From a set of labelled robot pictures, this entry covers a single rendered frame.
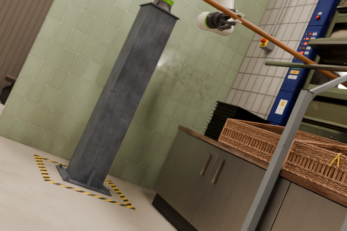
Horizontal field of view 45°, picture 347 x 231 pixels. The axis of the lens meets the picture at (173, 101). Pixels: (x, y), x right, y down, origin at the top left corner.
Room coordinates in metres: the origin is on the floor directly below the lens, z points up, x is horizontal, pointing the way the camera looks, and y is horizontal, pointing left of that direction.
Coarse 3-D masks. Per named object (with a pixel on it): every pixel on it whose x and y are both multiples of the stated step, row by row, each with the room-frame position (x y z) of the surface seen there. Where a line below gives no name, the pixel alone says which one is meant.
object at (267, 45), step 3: (264, 42) 3.26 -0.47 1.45; (267, 42) 3.23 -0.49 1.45; (270, 42) 3.23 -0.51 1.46; (261, 45) 3.28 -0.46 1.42; (264, 45) 3.24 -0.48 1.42; (267, 45) 3.23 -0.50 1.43; (270, 45) 3.24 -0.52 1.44; (273, 45) 3.25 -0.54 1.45; (264, 48) 3.28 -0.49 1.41; (267, 48) 3.24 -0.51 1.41; (270, 48) 3.24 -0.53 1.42
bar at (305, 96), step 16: (272, 64) 2.54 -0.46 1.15; (288, 64) 2.40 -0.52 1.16; (304, 64) 2.28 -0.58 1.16; (320, 64) 2.17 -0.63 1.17; (336, 80) 1.91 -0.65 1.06; (304, 96) 1.85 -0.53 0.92; (304, 112) 1.86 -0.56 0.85; (288, 128) 1.86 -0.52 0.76; (288, 144) 1.86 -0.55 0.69; (272, 160) 1.87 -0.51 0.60; (272, 176) 1.85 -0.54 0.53; (256, 208) 1.85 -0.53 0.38; (256, 224) 1.86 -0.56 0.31
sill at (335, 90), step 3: (309, 84) 2.74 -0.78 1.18; (309, 87) 2.73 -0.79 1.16; (312, 87) 2.71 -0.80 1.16; (315, 87) 2.69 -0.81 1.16; (333, 87) 2.55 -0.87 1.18; (327, 90) 2.58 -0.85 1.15; (330, 90) 2.56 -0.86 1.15; (333, 90) 2.54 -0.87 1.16; (336, 90) 2.52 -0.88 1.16; (339, 90) 2.50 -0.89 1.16; (342, 90) 2.48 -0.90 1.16; (345, 90) 2.46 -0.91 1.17; (336, 93) 2.51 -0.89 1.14; (339, 93) 2.49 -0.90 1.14; (342, 93) 2.47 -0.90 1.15; (345, 93) 2.45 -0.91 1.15
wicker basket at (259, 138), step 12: (228, 120) 2.48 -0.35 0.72; (240, 120) 2.53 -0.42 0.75; (228, 132) 2.51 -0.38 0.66; (240, 132) 2.34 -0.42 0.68; (252, 132) 2.25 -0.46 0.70; (264, 132) 2.16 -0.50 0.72; (276, 132) 2.65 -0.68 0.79; (300, 132) 2.59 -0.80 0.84; (228, 144) 2.39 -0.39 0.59; (240, 144) 2.30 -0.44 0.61; (252, 144) 2.60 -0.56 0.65; (264, 144) 2.13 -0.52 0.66; (276, 144) 2.05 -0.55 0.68; (336, 144) 2.14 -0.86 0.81; (252, 156) 2.18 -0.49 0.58; (264, 156) 2.10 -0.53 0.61
